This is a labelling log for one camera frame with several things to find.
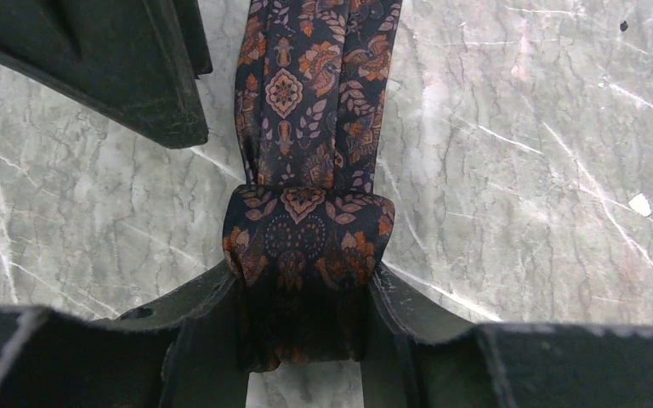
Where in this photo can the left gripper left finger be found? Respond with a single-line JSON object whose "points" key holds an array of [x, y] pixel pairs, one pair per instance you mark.
{"points": [[179, 350]]}

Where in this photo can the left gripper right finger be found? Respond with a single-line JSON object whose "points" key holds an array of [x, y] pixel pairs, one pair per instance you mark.
{"points": [[421, 355]]}

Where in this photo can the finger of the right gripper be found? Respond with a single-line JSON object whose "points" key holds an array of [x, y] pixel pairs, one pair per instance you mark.
{"points": [[135, 62]]}

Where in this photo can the dark orange patterned tie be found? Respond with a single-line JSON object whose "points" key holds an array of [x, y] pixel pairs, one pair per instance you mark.
{"points": [[306, 232]]}

